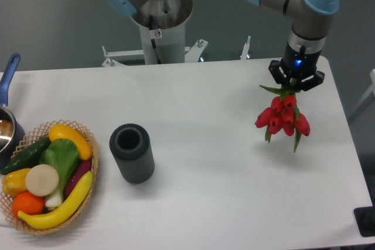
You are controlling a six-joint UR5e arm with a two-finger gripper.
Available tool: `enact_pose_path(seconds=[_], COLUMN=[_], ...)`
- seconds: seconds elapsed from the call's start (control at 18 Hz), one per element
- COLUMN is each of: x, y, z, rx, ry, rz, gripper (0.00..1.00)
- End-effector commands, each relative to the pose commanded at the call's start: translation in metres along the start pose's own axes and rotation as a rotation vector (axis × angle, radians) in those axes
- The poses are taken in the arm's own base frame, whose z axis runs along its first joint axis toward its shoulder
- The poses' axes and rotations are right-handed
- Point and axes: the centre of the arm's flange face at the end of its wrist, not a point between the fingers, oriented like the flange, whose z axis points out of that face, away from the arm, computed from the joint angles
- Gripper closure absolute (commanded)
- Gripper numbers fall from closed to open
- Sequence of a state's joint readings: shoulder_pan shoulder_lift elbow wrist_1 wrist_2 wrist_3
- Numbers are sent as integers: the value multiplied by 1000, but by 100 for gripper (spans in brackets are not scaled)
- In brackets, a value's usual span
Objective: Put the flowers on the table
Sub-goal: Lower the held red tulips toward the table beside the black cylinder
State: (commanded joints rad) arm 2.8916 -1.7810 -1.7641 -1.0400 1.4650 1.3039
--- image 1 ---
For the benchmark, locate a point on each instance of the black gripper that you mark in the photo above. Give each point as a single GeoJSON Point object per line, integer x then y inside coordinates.
{"type": "Point", "coordinates": [297, 64]}

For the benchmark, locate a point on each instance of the red tulip bouquet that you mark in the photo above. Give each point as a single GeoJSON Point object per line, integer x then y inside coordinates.
{"type": "Point", "coordinates": [283, 114]}

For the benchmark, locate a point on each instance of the black device at edge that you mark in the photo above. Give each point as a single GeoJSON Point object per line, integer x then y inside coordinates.
{"type": "Point", "coordinates": [365, 220]}

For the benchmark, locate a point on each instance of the dark grey ribbed vase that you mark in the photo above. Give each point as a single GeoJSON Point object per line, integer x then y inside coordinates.
{"type": "Point", "coordinates": [130, 146]}

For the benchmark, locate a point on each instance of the purple sweet potato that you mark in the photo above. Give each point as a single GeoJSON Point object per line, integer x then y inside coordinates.
{"type": "Point", "coordinates": [82, 168]}

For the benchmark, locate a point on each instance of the yellow squash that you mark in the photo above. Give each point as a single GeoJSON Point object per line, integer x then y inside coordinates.
{"type": "Point", "coordinates": [62, 131]}

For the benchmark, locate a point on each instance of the green leafy bok choy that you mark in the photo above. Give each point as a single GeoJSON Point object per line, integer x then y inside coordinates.
{"type": "Point", "coordinates": [63, 155]}

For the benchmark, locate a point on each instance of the yellow banana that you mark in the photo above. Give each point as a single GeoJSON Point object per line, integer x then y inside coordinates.
{"type": "Point", "coordinates": [65, 210]}

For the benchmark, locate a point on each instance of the woven wicker basket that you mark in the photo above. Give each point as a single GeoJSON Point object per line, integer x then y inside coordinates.
{"type": "Point", "coordinates": [37, 134]}

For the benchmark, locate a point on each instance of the beige round disc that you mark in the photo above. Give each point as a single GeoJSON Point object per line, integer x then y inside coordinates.
{"type": "Point", "coordinates": [42, 180]}

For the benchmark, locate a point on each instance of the green cucumber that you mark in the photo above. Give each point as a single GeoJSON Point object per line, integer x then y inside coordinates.
{"type": "Point", "coordinates": [28, 157]}

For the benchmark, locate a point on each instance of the orange fruit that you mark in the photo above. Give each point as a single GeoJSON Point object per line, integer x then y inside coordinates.
{"type": "Point", "coordinates": [28, 203]}

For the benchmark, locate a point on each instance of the yellow bell pepper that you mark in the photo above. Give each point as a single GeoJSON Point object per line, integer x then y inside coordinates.
{"type": "Point", "coordinates": [14, 183]}

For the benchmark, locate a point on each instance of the white furniture frame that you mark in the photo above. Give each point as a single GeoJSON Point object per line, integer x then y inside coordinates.
{"type": "Point", "coordinates": [365, 100]}

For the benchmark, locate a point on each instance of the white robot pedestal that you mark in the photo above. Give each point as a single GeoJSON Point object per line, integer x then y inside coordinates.
{"type": "Point", "coordinates": [161, 26]}

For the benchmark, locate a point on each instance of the blue handled saucepan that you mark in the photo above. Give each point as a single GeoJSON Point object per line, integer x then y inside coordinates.
{"type": "Point", "coordinates": [11, 131]}

